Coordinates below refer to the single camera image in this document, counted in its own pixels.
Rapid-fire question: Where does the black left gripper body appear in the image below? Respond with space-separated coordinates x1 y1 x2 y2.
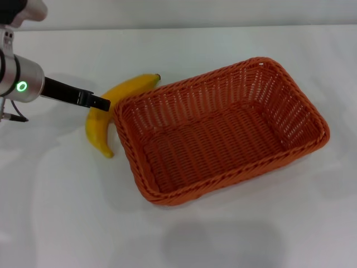
40 76 95 108

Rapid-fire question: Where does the yellow banana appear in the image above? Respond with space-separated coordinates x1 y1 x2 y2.
85 73 162 159

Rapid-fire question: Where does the orange woven plastic basket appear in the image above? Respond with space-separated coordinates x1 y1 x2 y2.
113 56 330 207

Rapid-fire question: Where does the black thin cable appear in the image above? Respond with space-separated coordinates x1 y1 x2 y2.
10 98 25 119

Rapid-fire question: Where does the silver cable connector plug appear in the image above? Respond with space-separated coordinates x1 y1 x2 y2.
0 112 29 122

